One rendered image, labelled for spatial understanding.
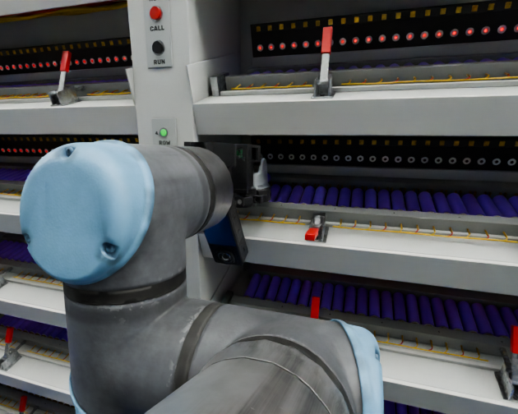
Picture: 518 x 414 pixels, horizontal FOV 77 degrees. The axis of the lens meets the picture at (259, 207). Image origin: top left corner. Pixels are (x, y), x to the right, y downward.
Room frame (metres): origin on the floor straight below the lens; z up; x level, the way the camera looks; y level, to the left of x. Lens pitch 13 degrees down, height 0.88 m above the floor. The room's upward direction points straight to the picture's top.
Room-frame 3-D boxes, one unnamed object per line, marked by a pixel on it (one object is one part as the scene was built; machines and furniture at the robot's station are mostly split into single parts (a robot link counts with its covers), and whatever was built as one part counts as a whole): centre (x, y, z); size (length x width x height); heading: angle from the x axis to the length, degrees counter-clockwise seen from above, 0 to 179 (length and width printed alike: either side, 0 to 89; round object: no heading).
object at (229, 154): (0.41, 0.05, 0.82); 0.12 x 0.08 x 0.09; 162
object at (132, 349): (0.23, 0.09, 0.71); 0.12 x 0.09 x 0.12; 71
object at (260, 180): (0.50, 0.00, 0.81); 0.09 x 0.03 x 0.06; 157
